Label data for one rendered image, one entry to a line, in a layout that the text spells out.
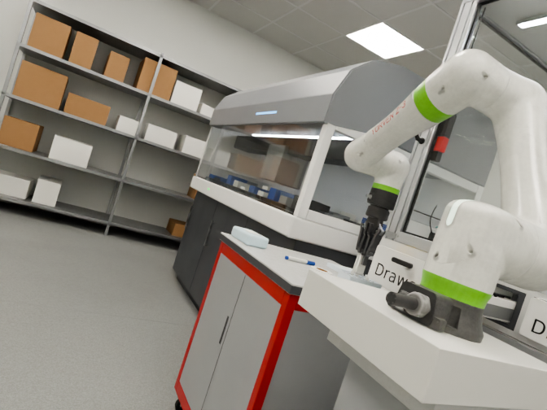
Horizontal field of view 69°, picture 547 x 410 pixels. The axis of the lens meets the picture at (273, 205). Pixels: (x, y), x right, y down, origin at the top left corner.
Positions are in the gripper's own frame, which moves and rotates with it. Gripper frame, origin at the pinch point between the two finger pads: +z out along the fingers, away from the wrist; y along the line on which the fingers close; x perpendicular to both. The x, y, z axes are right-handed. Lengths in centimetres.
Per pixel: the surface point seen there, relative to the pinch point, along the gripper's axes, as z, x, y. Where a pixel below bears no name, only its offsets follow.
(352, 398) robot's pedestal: 20, -25, 54
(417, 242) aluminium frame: -13.2, 25.2, -7.9
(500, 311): -2.0, 26.9, 33.5
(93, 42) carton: -97, -164, -319
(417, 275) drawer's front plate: -4.9, 0.1, 29.3
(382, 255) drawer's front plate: -6.3, -2.6, 14.4
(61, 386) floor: 84, -82, -43
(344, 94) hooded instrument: -68, -3, -55
